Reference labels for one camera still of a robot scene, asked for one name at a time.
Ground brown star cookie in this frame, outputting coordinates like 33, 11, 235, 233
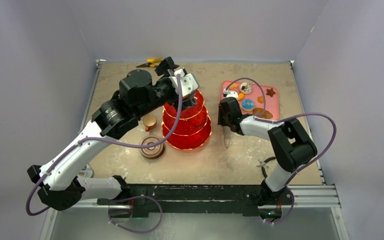
266, 88, 276, 97

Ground yellow-handled pliers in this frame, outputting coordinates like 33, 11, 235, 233
136, 58, 164, 68

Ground red three-tier cake stand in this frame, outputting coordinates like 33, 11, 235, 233
167, 90, 212, 151

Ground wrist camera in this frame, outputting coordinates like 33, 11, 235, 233
222, 89, 239, 100
168, 67, 200, 99

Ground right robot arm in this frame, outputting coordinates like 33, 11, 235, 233
217, 97, 318, 206

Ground flower-shaped orange cookie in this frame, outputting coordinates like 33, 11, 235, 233
257, 95, 266, 104

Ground white chocolate-drizzled donut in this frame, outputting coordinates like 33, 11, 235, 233
239, 82, 253, 95

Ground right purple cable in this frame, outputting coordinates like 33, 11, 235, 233
225, 77, 338, 227

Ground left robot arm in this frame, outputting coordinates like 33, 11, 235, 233
27, 57, 200, 211

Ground black-handled pliers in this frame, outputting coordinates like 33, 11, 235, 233
257, 156, 276, 178

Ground round brown wooden lid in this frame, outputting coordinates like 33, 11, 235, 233
139, 135, 166, 160

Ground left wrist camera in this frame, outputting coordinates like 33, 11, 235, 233
168, 67, 200, 99

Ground pink serving tray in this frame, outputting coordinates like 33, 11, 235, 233
228, 81, 280, 120

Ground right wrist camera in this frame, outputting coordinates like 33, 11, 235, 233
222, 89, 239, 100

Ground round orange cookie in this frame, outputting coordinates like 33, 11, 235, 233
228, 83, 238, 91

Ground black serving tongs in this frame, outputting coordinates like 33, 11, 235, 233
222, 126, 232, 149

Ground small copper cup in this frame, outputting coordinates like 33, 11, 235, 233
142, 114, 157, 132

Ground blue frosted donut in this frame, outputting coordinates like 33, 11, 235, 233
240, 98, 255, 112

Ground brown bread roll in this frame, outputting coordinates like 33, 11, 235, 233
252, 107, 273, 120

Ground orange duck pastry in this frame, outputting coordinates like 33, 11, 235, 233
237, 93, 245, 102

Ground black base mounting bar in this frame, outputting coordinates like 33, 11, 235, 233
96, 183, 294, 219

